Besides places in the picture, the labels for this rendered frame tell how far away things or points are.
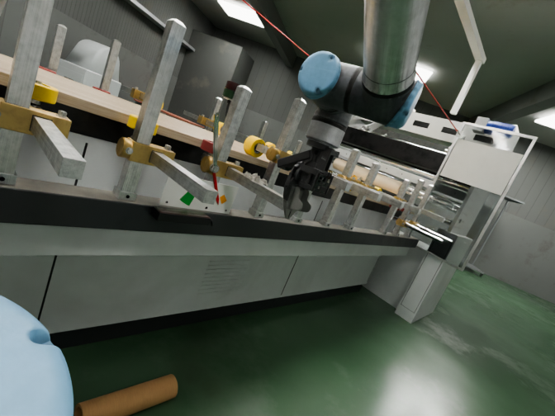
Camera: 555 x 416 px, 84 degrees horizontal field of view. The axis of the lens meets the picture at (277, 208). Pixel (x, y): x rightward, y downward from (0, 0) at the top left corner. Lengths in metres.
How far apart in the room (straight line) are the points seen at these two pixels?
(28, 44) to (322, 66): 0.55
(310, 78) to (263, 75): 8.58
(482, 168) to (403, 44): 2.48
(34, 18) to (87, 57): 5.20
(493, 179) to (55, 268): 2.80
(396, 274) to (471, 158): 1.21
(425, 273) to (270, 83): 7.20
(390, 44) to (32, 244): 0.86
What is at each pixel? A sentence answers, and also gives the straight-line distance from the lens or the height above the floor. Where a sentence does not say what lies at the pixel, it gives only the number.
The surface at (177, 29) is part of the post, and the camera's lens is 0.88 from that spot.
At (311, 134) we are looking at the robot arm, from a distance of 0.77.
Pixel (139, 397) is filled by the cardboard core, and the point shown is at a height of 0.07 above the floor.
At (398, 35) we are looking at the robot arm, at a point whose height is 1.18.
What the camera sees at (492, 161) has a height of 1.50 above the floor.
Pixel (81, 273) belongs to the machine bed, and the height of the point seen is 0.34.
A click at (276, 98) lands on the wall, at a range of 8.98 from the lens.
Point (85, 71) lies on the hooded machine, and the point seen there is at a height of 0.91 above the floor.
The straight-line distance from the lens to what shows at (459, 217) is 2.92.
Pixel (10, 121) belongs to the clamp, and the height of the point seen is 0.83.
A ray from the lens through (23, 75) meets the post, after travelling 0.80.
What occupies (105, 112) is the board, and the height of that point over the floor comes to 0.88.
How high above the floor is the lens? 0.98
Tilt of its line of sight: 11 degrees down
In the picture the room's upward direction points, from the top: 22 degrees clockwise
